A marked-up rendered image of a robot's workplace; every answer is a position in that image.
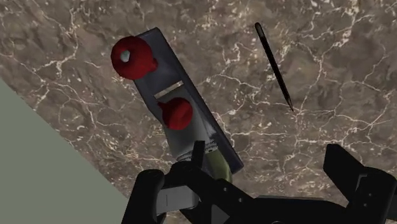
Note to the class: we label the grey plane with red knobs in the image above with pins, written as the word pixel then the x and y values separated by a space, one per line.
pixel 183 102

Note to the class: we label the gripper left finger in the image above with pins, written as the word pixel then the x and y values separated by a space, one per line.
pixel 189 183

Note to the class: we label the black pen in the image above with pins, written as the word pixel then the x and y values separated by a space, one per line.
pixel 274 66

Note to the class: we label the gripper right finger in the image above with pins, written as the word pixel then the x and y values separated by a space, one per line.
pixel 359 183

